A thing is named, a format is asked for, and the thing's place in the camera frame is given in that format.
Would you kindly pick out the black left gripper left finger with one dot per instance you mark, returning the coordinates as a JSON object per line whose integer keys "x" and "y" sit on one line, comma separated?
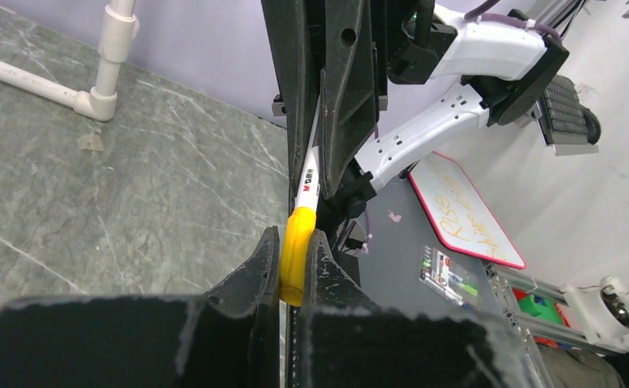
{"x": 225, "y": 337}

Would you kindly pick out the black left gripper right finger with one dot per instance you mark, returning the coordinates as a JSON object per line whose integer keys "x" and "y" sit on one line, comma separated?
{"x": 345, "y": 339}

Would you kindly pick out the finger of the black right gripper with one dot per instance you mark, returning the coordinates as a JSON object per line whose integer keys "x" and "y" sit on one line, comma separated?
{"x": 292, "y": 28}
{"x": 350, "y": 104}

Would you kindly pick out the yellow marker cap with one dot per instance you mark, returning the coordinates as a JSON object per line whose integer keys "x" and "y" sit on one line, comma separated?
{"x": 299, "y": 228}

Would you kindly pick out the white marker pen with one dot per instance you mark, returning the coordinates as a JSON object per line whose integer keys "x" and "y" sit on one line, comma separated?
{"x": 309, "y": 185}

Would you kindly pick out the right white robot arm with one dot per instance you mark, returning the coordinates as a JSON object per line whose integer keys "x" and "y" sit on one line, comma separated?
{"x": 500, "y": 64}

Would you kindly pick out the pack of markers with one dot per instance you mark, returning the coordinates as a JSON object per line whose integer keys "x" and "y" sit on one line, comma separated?
{"x": 448, "y": 278}

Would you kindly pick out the white pvc pipe frame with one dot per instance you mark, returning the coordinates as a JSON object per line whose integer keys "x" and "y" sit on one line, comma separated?
{"x": 87, "y": 88}

